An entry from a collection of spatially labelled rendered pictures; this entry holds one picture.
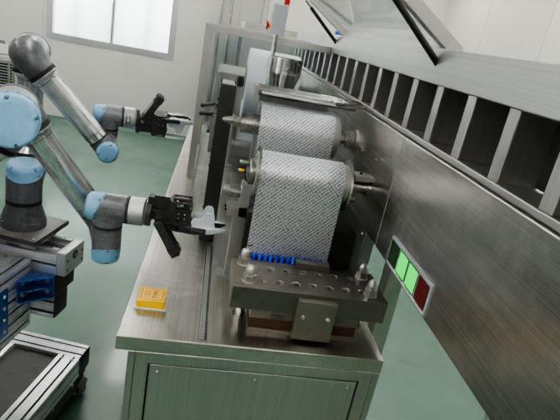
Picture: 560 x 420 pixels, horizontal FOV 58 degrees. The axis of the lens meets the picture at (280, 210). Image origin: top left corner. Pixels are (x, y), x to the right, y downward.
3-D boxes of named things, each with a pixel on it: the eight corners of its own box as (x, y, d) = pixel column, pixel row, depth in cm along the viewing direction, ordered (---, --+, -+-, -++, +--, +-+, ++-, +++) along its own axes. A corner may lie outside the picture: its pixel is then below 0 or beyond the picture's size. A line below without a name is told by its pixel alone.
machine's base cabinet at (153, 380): (178, 241, 381) (192, 131, 353) (262, 252, 391) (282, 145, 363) (101, 595, 146) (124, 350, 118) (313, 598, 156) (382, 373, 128)
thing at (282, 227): (245, 255, 141) (256, 193, 135) (325, 265, 145) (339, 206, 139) (245, 256, 141) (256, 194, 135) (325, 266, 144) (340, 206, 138)
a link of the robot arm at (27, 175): (2, 202, 168) (2, 164, 164) (7, 189, 180) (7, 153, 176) (41, 205, 173) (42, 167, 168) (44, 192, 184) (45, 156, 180)
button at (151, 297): (140, 293, 135) (141, 285, 134) (167, 296, 136) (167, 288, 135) (136, 307, 128) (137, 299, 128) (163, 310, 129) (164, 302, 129)
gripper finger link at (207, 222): (226, 217, 131) (191, 211, 131) (222, 238, 133) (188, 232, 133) (227, 214, 134) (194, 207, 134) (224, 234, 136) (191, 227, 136)
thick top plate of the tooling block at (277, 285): (228, 276, 138) (232, 257, 136) (367, 292, 145) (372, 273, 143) (229, 307, 124) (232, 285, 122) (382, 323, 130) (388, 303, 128)
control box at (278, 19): (264, 32, 182) (268, 2, 178) (282, 35, 183) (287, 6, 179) (265, 32, 175) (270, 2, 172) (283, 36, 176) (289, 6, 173)
